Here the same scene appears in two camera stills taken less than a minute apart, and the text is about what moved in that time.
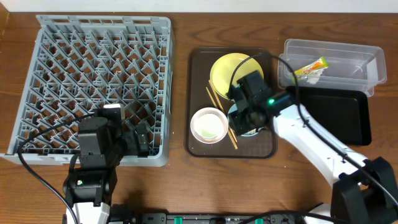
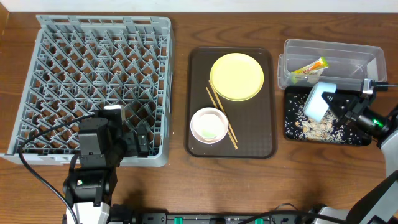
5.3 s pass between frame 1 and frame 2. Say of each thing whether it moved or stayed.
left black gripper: stayed
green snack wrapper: stayed
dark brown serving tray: stayed
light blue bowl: moved
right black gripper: moved
